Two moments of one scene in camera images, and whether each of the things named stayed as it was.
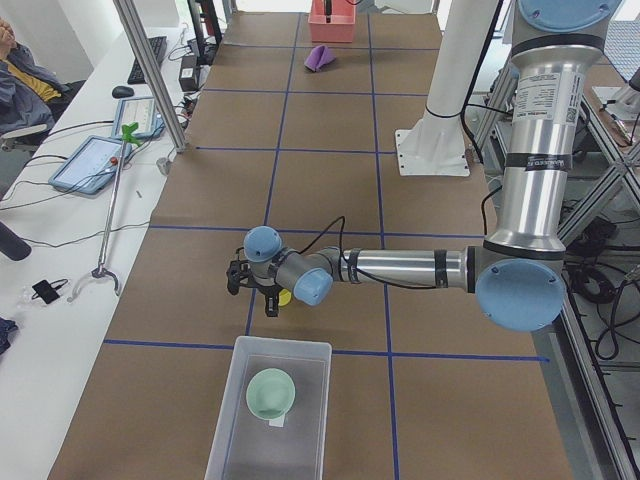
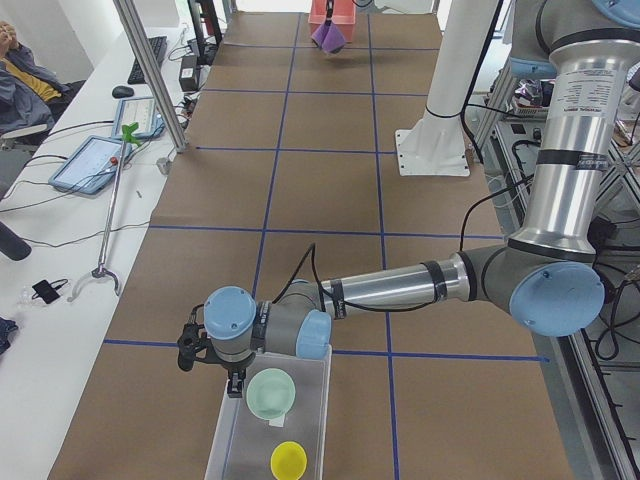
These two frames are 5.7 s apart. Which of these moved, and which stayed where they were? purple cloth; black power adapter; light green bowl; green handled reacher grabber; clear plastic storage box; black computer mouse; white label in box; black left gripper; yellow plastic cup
Moved: yellow plastic cup; purple cloth; black left gripper
Stayed: white label in box; black power adapter; clear plastic storage box; green handled reacher grabber; light green bowl; black computer mouse
